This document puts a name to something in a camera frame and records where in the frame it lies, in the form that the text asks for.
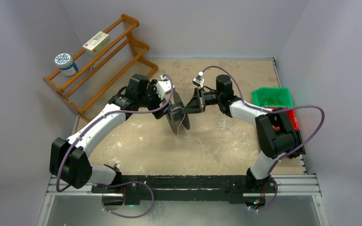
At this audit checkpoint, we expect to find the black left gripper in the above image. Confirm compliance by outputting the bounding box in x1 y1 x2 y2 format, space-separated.
138 80 171 118

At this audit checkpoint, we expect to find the green white cardboard box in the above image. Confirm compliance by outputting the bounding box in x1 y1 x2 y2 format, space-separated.
82 31 110 56

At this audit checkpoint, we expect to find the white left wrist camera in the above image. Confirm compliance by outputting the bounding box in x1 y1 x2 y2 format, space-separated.
155 74 174 100

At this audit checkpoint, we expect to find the green plastic bin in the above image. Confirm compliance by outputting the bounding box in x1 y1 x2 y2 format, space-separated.
252 87 294 108

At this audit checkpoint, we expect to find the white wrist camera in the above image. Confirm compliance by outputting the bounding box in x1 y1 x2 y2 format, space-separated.
192 72 204 88
155 74 174 100

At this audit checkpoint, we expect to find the blue white round jar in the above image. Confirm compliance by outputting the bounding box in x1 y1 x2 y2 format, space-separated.
54 53 79 77

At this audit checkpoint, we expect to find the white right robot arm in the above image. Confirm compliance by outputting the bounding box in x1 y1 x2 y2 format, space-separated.
182 73 301 192

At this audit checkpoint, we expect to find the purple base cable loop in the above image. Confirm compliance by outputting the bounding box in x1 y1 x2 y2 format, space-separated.
101 180 155 218

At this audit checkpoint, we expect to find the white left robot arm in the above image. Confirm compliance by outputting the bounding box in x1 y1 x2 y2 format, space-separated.
49 74 175 193

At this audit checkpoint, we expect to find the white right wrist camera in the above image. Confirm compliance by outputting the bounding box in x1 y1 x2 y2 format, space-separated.
192 72 204 88

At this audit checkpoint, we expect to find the black plastic bin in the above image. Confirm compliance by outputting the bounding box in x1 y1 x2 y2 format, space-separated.
288 129 306 159

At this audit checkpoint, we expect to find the green wire bundle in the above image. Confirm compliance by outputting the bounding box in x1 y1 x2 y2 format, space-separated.
260 95 286 107

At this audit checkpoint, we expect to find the black perforated cable spool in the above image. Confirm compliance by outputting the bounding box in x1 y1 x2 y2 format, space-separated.
166 91 190 135

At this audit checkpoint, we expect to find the orange wooden rack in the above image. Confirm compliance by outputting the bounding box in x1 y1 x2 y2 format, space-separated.
43 14 158 122

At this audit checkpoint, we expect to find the white thin cable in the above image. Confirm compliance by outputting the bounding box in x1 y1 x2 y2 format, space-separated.
176 111 236 155

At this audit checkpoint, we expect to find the red plastic bin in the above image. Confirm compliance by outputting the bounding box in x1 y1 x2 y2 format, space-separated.
266 106 299 130

